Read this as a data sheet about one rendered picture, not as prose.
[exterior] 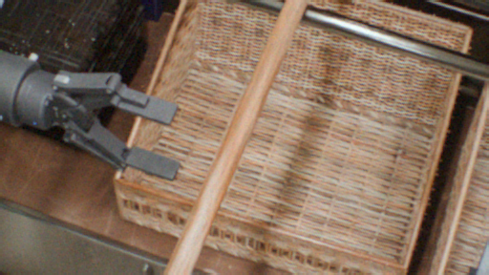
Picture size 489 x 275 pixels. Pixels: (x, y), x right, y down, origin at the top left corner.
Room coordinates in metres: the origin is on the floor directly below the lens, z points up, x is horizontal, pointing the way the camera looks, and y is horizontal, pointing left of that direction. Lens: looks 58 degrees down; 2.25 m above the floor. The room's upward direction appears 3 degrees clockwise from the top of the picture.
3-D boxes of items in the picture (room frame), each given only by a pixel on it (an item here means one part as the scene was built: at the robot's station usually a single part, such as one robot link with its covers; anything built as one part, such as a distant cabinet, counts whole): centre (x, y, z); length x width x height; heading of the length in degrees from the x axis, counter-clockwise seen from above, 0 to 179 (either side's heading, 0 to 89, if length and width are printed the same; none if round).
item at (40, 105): (0.70, 0.25, 1.18); 0.09 x 0.07 x 0.08; 72
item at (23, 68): (0.72, 0.32, 1.18); 0.12 x 0.06 x 0.09; 162
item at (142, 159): (0.65, 0.12, 1.12); 0.07 x 0.03 x 0.01; 72
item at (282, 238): (0.99, -0.09, 0.72); 0.56 x 0.49 x 0.28; 74
